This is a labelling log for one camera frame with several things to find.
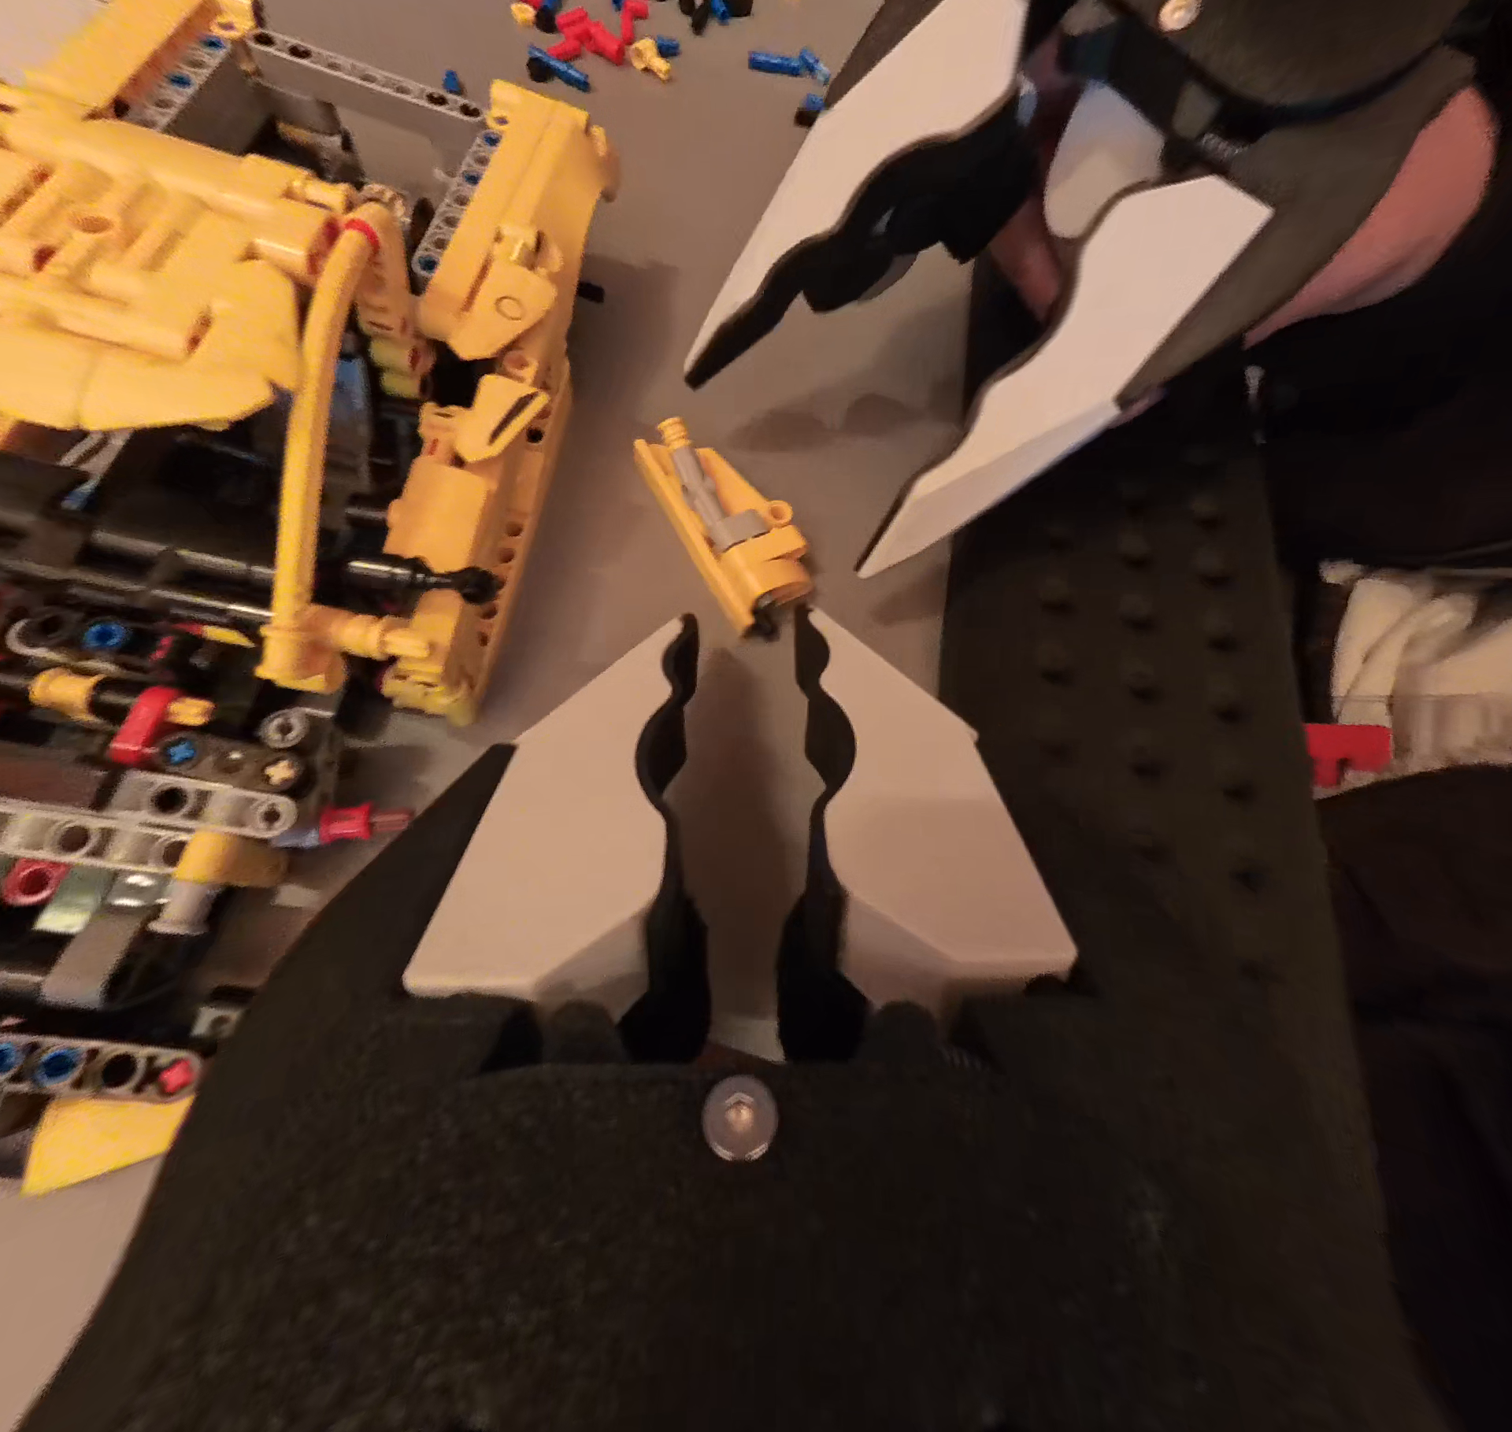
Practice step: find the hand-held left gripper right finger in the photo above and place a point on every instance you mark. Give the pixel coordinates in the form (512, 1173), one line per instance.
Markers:
(934, 865)

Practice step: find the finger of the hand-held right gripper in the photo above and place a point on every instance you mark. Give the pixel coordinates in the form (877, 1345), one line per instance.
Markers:
(898, 121)
(1157, 285)

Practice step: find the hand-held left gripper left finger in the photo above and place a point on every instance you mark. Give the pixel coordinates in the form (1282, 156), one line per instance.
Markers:
(556, 865)

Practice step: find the small yellow brick subassembly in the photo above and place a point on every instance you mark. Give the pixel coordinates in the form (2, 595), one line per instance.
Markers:
(732, 534)

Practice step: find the yellow brick car model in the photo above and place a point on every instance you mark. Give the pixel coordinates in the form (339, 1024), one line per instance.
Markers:
(142, 274)

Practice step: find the person's right forearm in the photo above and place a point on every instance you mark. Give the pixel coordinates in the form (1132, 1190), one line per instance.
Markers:
(1418, 415)

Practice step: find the grey desk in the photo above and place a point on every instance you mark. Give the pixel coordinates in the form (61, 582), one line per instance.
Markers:
(709, 156)

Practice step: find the person's right hand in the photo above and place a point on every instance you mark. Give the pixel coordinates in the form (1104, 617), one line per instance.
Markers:
(1406, 226)

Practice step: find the pile of coloured brick pins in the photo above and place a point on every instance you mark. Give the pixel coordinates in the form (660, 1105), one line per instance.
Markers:
(590, 32)

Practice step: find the red printed label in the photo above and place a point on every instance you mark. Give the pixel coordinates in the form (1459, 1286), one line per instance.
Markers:
(1346, 752)

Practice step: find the person's legs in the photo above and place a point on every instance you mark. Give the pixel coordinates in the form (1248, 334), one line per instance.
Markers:
(1440, 1042)

